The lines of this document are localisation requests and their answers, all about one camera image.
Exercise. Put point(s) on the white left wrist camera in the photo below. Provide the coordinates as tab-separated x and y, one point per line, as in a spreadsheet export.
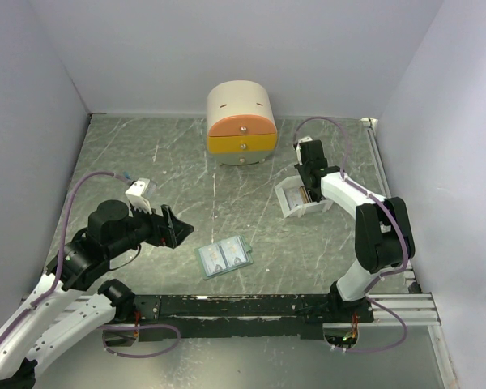
139	193

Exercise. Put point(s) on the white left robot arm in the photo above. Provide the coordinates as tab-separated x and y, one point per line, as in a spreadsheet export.
36	335

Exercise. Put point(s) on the white card tray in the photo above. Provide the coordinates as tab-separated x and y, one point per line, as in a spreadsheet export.
314	207

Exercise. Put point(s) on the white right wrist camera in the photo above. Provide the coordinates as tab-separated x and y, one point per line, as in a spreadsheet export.
297	147

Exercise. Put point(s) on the mint green card holder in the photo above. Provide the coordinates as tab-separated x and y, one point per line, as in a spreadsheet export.
247	249

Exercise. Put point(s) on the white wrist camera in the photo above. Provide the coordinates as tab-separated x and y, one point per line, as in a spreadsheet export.
297	147
139	193

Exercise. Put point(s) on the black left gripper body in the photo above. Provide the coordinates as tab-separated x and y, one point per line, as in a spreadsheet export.
145	226

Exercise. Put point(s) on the round pastel drawer cabinet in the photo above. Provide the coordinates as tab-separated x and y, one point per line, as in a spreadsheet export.
241	128

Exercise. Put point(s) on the patterned card pocket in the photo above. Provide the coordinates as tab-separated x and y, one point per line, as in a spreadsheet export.
234	252
213	261

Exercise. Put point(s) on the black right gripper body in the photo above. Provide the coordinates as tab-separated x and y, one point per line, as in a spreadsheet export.
302	168

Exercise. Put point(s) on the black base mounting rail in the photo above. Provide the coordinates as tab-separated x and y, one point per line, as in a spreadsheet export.
300	315

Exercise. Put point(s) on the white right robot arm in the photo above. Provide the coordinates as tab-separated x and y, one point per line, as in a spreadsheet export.
383	238

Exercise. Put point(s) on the aluminium frame rail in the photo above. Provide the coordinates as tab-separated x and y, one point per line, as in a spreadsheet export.
413	309

